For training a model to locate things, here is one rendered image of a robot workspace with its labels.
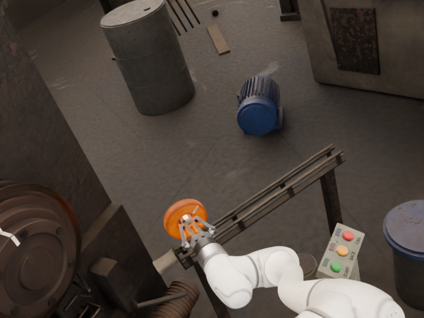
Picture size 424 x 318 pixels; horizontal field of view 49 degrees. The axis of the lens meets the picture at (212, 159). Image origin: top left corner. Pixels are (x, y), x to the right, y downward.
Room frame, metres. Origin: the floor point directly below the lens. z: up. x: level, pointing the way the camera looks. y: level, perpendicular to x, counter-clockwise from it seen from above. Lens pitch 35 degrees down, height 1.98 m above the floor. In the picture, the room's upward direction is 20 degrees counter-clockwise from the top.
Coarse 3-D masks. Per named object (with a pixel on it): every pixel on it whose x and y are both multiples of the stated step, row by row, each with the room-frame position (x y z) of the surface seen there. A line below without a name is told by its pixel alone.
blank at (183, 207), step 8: (184, 200) 1.24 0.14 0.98; (192, 200) 1.24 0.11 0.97; (176, 208) 1.21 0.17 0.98; (184, 208) 1.21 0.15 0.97; (192, 208) 1.22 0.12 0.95; (200, 208) 1.22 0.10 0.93; (168, 216) 1.20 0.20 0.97; (176, 216) 1.20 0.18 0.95; (192, 216) 1.24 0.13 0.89; (200, 216) 1.22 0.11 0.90; (168, 224) 1.20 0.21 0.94; (176, 224) 1.20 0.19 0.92; (168, 232) 1.19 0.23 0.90; (176, 232) 1.20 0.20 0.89
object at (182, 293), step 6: (174, 294) 1.22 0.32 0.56; (180, 294) 1.21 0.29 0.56; (186, 294) 1.21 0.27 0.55; (132, 300) 1.22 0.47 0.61; (150, 300) 1.21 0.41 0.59; (156, 300) 1.21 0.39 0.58; (162, 300) 1.21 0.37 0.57; (168, 300) 1.21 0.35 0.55; (138, 306) 1.19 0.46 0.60; (144, 306) 1.19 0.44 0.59
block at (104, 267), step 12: (96, 264) 1.28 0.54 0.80; (108, 264) 1.26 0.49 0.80; (96, 276) 1.24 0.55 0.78; (108, 276) 1.21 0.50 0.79; (120, 276) 1.24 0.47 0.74; (108, 288) 1.22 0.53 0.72; (120, 288) 1.22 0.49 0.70; (132, 288) 1.25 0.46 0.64; (108, 300) 1.26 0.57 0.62; (120, 300) 1.21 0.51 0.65
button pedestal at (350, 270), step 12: (336, 228) 1.21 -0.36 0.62; (348, 228) 1.20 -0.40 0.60; (336, 240) 1.16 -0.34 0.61; (348, 240) 1.15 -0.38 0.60; (360, 240) 1.14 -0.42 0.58; (336, 252) 1.11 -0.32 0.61; (348, 252) 1.10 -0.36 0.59; (348, 264) 1.06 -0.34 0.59; (324, 276) 1.04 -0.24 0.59; (336, 276) 1.02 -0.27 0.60; (348, 276) 1.01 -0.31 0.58
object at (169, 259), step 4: (168, 252) 1.31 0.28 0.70; (172, 252) 1.30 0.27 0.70; (164, 256) 1.30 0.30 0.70; (168, 256) 1.29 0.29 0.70; (172, 256) 1.29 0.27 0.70; (156, 260) 1.30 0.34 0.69; (160, 260) 1.29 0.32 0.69; (164, 260) 1.29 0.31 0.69; (168, 260) 1.28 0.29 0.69; (172, 260) 1.28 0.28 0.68; (176, 260) 1.28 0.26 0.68; (156, 264) 1.28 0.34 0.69; (160, 264) 1.28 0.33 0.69; (164, 264) 1.27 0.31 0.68; (168, 264) 1.27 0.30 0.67; (172, 264) 1.28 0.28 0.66; (156, 268) 1.27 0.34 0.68; (160, 268) 1.27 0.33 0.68; (164, 268) 1.27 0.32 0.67; (160, 272) 1.26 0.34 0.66
